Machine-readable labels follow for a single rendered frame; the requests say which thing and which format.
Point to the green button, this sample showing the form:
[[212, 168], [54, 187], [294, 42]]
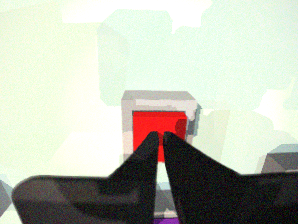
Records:
[[280, 162]]

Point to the purple button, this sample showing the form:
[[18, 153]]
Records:
[[165, 212]]

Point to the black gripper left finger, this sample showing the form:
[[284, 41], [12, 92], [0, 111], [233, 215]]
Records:
[[126, 196]]

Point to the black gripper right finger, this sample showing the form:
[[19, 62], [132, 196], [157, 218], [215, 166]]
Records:
[[205, 191]]

